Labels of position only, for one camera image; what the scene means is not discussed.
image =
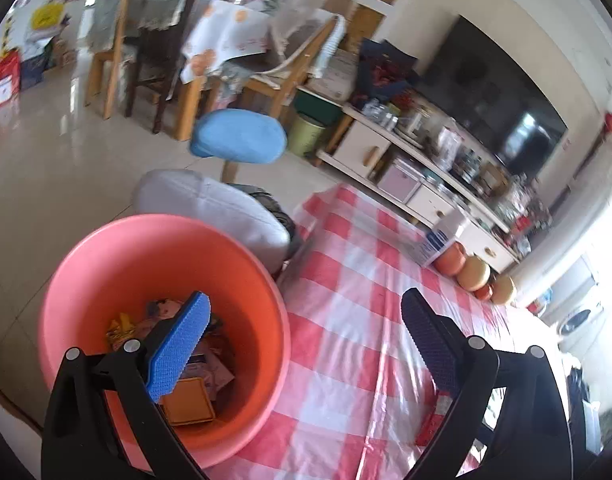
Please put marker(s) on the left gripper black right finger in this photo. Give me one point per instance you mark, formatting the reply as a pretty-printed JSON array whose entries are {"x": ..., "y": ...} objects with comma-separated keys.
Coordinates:
[{"x": 507, "y": 401}]

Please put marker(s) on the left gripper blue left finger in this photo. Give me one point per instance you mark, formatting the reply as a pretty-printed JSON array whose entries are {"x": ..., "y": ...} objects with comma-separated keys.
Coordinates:
[{"x": 81, "y": 439}]

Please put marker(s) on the yellow green snack bag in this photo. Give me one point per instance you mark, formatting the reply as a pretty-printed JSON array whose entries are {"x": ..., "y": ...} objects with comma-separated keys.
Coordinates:
[{"x": 122, "y": 329}]

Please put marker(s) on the pink plastic trash bucket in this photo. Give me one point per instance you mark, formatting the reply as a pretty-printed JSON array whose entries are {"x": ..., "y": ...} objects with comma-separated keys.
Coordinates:
[{"x": 130, "y": 262}]

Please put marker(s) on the white washing machine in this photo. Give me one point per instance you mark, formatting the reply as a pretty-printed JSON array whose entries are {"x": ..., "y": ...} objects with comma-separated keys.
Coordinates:
[{"x": 575, "y": 309}]

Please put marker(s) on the orange tangerine with leaf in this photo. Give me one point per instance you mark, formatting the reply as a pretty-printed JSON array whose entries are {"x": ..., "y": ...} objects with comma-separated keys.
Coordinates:
[{"x": 484, "y": 293}]

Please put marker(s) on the yellow pear right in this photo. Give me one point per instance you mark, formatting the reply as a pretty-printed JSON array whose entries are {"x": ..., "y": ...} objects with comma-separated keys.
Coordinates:
[{"x": 503, "y": 290}]

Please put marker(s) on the yellow pear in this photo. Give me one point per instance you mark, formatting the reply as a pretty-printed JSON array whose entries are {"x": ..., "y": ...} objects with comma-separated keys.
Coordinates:
[
  {"x": 503, "y": 290},
  {"x": 474, "y": 274}
]

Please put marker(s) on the yellow pear left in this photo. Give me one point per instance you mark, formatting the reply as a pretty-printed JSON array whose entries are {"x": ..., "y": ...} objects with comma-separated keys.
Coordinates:
[{"x": 474, "y": 274}]

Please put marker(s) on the red white checkered tablecloth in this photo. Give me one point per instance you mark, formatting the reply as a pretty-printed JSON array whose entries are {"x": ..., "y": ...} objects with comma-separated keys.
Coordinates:
[{"x": 357, "y": 391}]

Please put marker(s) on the red apple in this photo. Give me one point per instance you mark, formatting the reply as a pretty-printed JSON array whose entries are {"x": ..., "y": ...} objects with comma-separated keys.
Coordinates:
[{"x": 451, "y": 261}]

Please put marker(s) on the white plastic milk bottle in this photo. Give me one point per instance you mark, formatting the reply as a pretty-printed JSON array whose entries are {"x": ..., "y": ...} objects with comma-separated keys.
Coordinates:
[{"x": 447, "y": 230}]

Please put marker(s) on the white standing air conditioner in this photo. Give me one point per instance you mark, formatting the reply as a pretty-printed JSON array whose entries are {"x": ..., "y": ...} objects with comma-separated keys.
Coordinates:
[{"x": 589, "y": 200}]

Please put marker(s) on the cream tv cabinet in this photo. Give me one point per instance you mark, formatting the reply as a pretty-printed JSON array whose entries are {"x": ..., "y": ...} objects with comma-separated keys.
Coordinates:
[{"x": 361, "y": 149}]

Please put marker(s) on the white cushioned stool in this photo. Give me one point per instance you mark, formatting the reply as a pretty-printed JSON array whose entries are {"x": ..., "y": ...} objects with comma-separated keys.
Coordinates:
[{"x": 187, "y": 193}]

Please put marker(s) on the pink storage box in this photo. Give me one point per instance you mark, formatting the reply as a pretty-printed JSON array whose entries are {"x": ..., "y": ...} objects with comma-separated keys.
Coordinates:
[{"x": 400, "y": 180}]

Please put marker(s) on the blue cushioned stool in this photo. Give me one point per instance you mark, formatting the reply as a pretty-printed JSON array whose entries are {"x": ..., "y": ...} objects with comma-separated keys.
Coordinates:
[{"x": 237, "y": 135}]

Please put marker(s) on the black flat television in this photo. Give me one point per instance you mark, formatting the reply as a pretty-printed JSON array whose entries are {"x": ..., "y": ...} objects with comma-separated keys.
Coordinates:
[{"x": 474, "y": 81}]

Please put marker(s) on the green waste bin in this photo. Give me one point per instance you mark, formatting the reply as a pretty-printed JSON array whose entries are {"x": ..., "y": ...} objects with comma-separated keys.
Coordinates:
[{"x": 304, "y": 135}]

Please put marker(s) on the dark flower bouquet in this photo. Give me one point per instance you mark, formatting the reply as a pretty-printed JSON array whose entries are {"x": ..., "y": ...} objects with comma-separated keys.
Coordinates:
[{"x": 383, "y": 72}]

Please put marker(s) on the wooden chair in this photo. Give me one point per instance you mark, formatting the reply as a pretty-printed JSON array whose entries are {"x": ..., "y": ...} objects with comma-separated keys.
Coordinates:
[{"x": 278, "y": 85}]

